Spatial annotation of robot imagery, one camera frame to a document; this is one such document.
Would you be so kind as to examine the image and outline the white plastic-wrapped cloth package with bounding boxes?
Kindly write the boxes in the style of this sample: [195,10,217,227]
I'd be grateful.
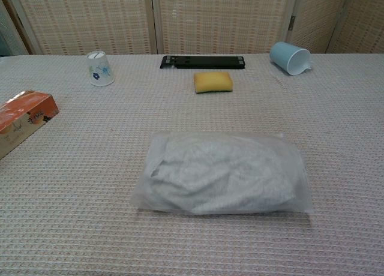
[131,131,314,215]

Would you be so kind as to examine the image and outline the yellow green sponge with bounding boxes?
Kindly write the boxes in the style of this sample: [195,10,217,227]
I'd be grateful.
[193,71,234,95]

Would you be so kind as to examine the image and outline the black folding stand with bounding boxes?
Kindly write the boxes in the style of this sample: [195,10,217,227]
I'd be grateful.
[159,55,247,70]

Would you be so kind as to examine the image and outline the woven tablecloth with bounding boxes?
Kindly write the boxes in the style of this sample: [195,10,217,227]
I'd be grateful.
[0,53,384,276]

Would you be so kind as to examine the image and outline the floral paper cup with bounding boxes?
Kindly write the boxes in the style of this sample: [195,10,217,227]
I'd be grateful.
[86,50,115,87]

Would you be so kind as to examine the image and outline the woven folding screen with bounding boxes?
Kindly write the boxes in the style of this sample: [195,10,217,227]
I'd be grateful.
[0,0,384,56]

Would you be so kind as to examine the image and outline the light blue plastic mug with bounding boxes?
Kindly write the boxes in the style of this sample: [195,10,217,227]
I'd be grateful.
[269,41,314,76]

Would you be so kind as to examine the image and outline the orange tissue box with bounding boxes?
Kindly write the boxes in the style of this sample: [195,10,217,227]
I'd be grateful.
[0,90,60,160]

